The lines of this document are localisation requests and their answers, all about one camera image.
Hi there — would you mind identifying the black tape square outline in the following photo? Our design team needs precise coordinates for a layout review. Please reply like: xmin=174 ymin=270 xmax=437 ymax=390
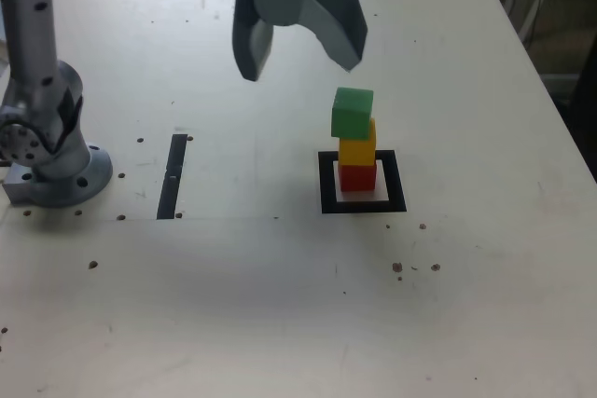
xmin=317 ymin=149 xmax=408 ymax=215

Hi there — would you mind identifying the green cube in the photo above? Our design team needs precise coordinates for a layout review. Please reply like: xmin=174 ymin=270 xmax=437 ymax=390
xmin=330 ymin=86 xmax=376 ymax=142

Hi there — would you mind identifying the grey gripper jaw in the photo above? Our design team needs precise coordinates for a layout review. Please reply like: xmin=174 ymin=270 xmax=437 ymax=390
xmin=232 ymin=0 xmax=275 ymax=83
xmin=254 ymin=0 xmax=369 ymax=74

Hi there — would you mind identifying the yellow cube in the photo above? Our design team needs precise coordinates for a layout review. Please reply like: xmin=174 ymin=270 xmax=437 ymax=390
xmin=338 ymin=117 xmax=378 ymax=166

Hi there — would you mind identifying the red cube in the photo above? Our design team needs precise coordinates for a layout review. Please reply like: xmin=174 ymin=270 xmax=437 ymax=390
xmin=338 ymin=162 xmax=378 ymax=193

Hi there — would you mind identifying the black tape strip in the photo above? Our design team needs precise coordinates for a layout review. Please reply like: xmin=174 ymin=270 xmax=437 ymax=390
xmin=156 ymin=133 xmax=187 ymax=221

